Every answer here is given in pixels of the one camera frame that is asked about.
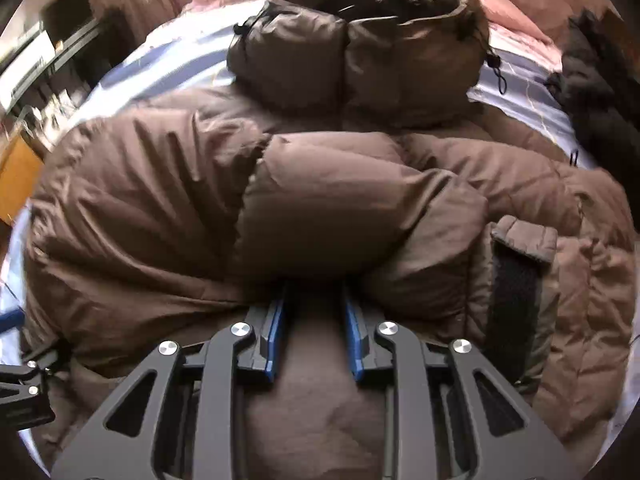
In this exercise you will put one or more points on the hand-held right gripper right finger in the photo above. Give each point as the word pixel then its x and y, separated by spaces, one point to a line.
pixel 354 332

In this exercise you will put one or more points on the pink blanket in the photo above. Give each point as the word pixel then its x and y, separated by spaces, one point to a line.
pixel 500 5

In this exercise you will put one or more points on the brown hooded down jacket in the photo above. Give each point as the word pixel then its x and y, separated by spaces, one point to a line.
pixel 320 200

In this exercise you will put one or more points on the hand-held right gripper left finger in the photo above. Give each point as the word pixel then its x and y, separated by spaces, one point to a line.
pixel 274 329

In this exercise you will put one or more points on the black garment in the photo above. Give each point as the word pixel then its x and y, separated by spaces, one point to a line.
pixel 597 80

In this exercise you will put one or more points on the blue striped bed sheet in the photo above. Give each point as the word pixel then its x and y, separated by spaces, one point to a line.
pixel 170 60

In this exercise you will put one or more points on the dark shelf unit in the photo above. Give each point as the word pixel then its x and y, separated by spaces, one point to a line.
pixel 55 45

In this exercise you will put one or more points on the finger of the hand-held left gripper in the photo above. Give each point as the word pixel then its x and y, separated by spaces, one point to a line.
pixel 25 391

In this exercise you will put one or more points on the wooden cabinet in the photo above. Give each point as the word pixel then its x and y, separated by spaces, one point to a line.
pixel 15 180

